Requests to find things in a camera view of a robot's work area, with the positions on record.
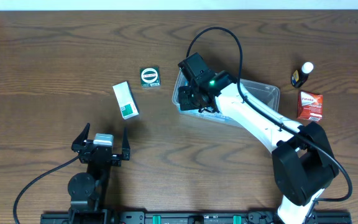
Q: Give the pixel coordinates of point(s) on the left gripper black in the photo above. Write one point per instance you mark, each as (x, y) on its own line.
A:
(100, 155)

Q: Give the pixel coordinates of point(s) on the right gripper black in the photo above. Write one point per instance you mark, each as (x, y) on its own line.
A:
(185, 98)

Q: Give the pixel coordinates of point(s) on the dark bottle white cap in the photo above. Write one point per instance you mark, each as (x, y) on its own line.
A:
(299, 77)

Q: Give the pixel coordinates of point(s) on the red Panadol ActiFast box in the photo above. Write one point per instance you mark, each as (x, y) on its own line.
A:
(310, 106)

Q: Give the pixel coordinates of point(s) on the blue Kool Fever box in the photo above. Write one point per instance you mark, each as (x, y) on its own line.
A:
(217, 117)

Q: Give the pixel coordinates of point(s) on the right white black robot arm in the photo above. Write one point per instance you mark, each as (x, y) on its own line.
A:
(303, 161)

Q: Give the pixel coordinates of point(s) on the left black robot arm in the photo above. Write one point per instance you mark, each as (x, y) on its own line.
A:
(88, 189)

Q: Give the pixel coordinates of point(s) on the clear plastic container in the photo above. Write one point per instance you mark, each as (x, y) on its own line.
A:
(268, 94)

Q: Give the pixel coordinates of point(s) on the dark green Zam-Buk box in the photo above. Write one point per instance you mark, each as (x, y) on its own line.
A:
(149, 77)

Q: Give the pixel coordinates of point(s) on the white green Panadol box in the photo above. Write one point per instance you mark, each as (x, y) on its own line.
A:
(125, 100)

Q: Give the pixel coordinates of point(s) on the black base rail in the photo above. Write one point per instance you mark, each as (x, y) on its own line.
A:
(138, 217)

